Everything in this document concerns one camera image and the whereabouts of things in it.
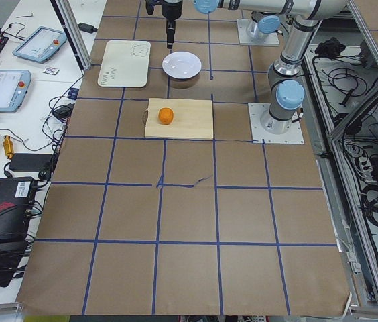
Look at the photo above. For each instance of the small black adapter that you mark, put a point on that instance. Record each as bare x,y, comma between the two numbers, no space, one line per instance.
84,27

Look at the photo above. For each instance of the orange fruit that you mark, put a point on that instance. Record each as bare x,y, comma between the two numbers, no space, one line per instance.
166,115

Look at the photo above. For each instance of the white round bowl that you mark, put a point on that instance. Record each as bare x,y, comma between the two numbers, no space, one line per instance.
181,65

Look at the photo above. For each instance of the teach pendant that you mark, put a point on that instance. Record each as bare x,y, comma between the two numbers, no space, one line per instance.
41,45
14,85

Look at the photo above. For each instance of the gold metal cylinder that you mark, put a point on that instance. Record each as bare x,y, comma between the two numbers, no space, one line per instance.
8,147

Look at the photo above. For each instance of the black cloth bundle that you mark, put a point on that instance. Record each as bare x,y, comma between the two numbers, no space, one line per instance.
331,48

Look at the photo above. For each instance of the lower teach pendant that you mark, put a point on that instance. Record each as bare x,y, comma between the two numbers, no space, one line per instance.
14,85

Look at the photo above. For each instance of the cream tray with bear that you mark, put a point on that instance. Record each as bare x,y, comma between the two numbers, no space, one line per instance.
125,64

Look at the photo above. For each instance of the upper teach pendant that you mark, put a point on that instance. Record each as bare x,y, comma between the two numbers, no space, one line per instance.
41,45

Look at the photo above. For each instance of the aluminium frame post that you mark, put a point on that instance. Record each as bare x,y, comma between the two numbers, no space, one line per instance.
68,22

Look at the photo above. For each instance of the black computer box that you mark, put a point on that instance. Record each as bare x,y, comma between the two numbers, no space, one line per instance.
17,196

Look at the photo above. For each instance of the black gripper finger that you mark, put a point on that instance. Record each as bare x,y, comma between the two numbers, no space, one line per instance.
170,33

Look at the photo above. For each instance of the wooden cutting board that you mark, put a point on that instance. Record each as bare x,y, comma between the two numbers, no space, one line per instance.
193,119

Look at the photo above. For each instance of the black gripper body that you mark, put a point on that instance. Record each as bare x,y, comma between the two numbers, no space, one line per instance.
170,11

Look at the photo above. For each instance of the white power strip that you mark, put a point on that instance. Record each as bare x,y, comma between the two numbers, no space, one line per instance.
362,162

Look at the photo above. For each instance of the black power brick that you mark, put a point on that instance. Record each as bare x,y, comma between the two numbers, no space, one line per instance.
23,162

